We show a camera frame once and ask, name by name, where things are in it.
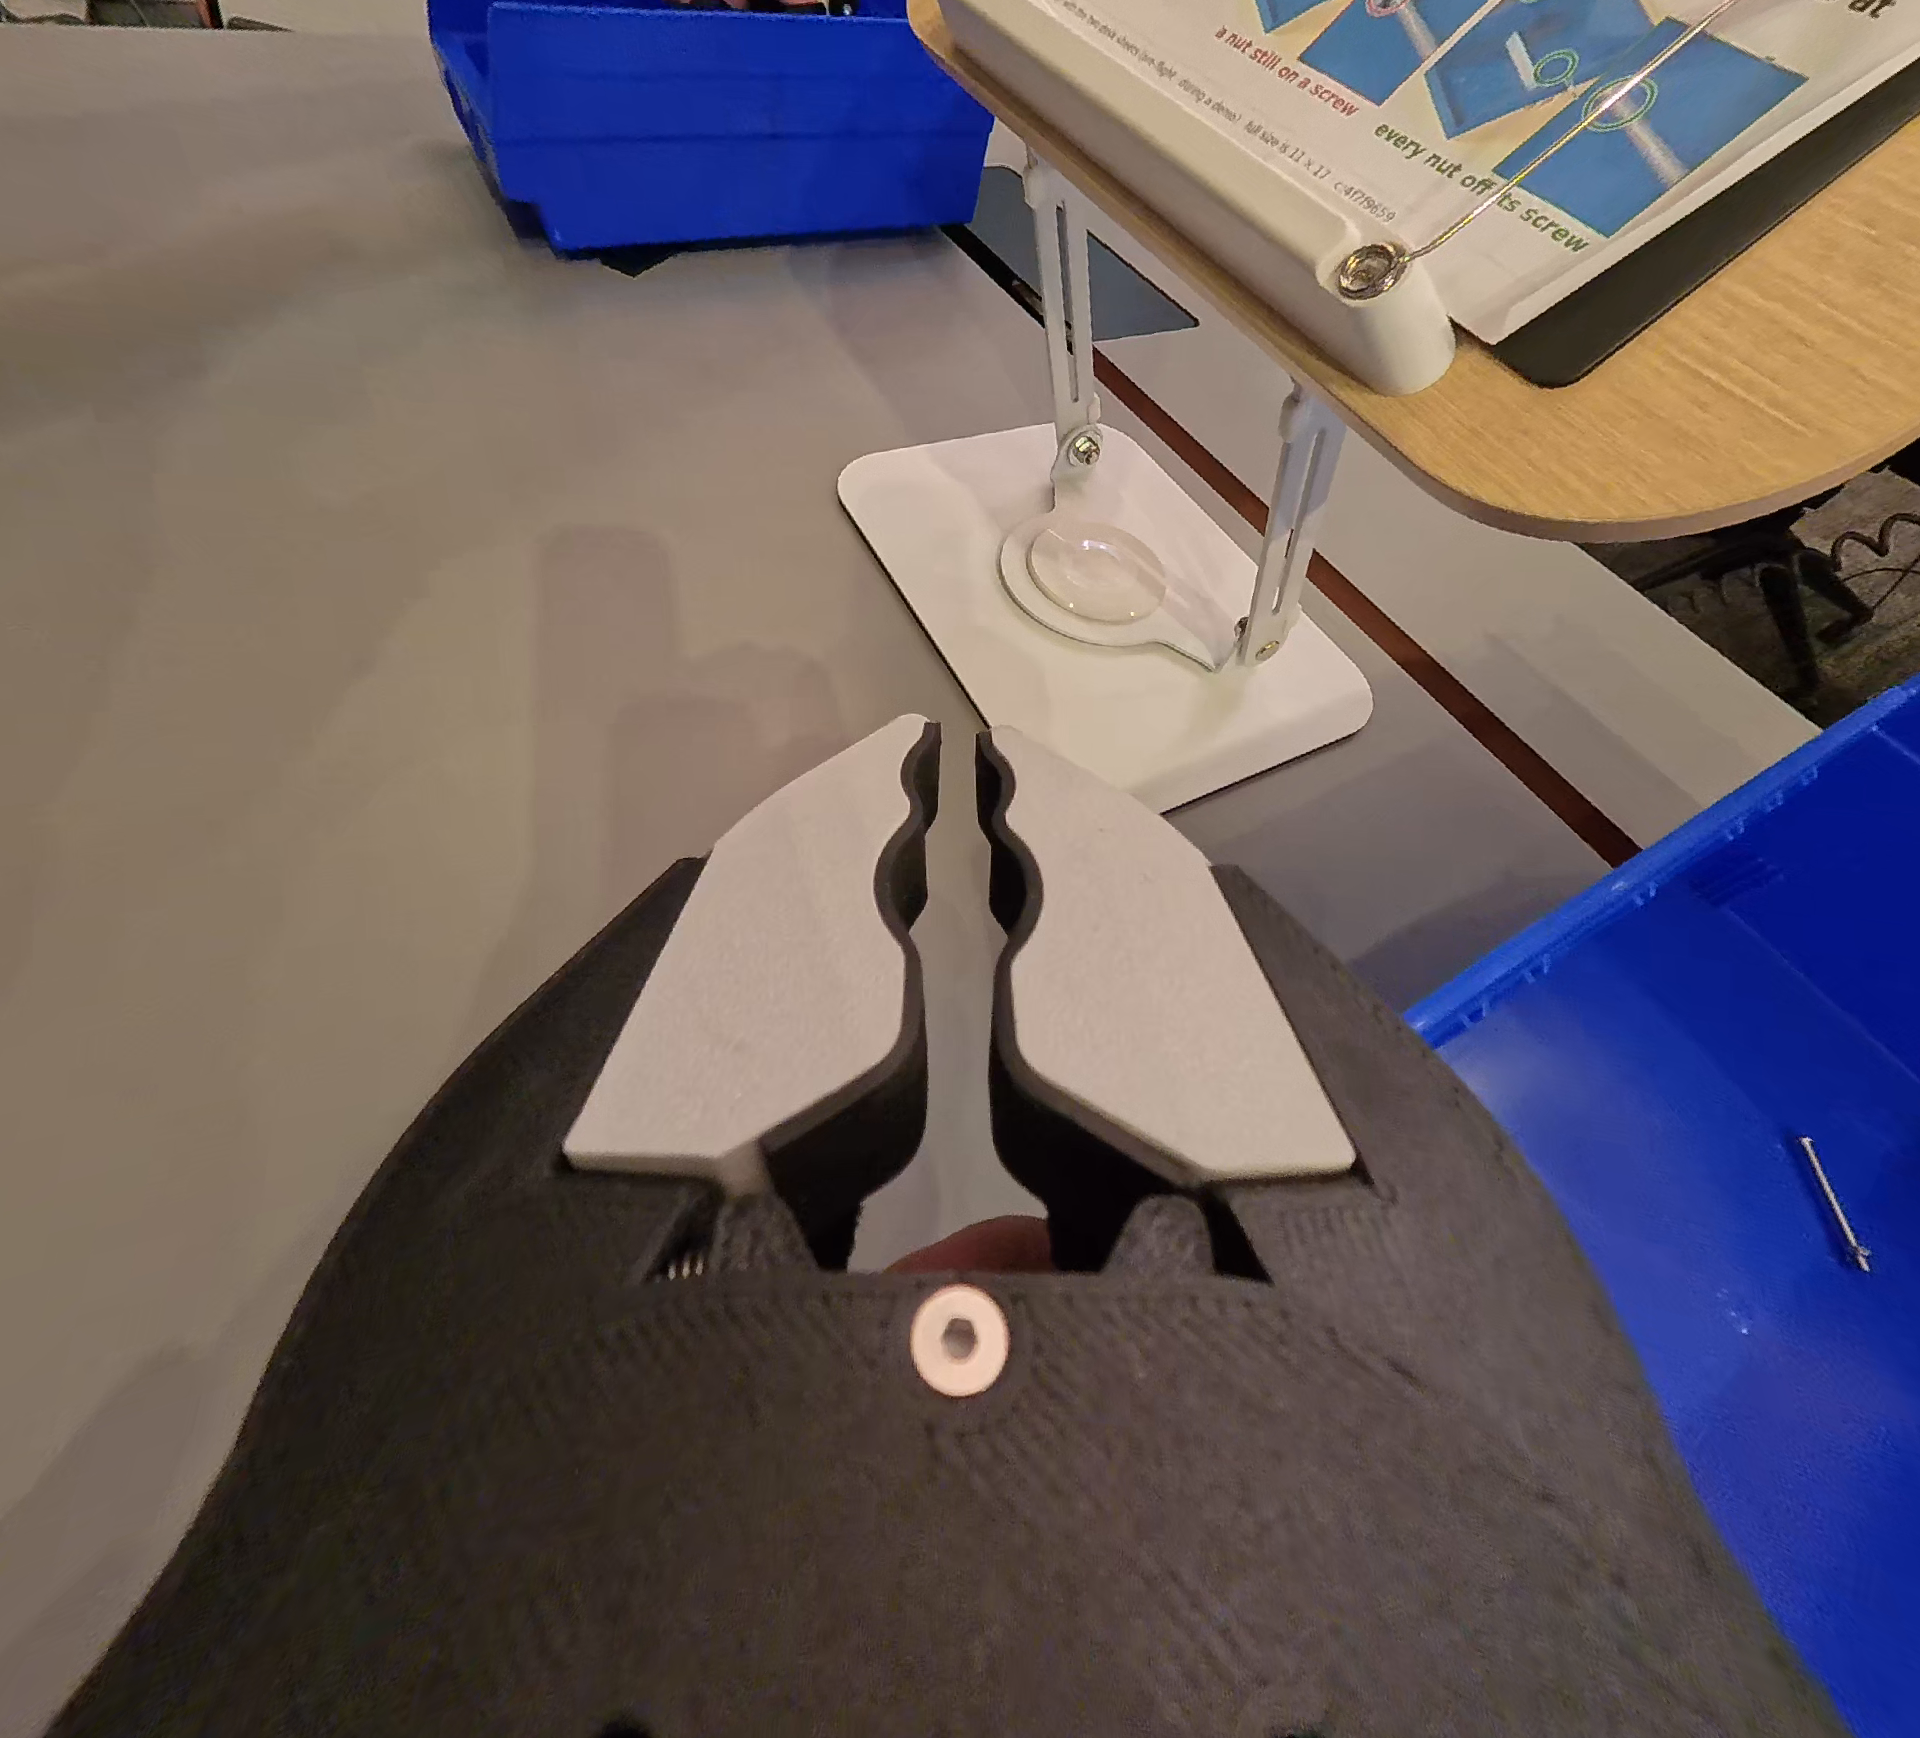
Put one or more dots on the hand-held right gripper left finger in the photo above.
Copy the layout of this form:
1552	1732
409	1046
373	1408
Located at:
736	1003

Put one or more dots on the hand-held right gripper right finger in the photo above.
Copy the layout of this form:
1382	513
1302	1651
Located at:
1185	1003

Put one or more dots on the blue plastic bin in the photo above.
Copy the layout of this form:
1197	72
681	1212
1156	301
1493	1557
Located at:
1650	1167
720	119

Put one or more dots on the dark rectangular desk plate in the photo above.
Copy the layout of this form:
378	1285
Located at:
1148	298

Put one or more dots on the white stand ledge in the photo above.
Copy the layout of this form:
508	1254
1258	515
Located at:
1169	193

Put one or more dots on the white stand support leg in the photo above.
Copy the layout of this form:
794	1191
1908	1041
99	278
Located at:
1067	313
1293	523

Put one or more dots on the black chair base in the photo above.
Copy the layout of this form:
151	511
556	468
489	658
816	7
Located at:
1725	600

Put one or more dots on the metal screw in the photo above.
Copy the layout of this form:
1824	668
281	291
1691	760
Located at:
1832	1205

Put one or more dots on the black backing pad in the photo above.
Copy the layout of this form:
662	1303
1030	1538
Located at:
1725	268

